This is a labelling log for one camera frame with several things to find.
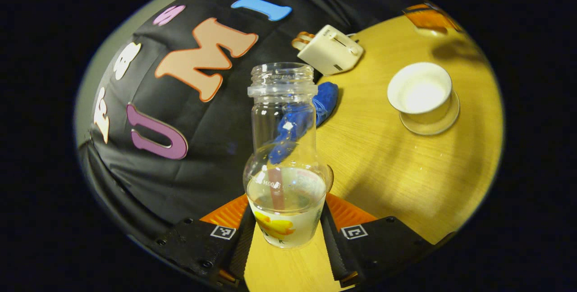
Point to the black backdrop cloth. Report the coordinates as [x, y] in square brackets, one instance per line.
[207, 148]

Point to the white teacup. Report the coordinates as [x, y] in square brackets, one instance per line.
[421, 96]

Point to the blue towel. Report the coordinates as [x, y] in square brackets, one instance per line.
[327, 100]

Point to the white saucer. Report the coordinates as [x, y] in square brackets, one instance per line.
[439, 123]

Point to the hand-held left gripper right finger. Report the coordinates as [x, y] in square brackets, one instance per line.
[336, 251]

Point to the clear glass water bottle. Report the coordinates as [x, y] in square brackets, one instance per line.
[284, 157]

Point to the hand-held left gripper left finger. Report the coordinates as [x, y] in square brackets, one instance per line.
[241, 247]

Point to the cream toaster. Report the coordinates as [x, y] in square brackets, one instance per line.
[331, 51]

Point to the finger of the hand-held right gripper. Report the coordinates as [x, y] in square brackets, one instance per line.
[428, 17]

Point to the brown toast slice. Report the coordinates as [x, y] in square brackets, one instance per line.
[301, 45]
[301, 36]

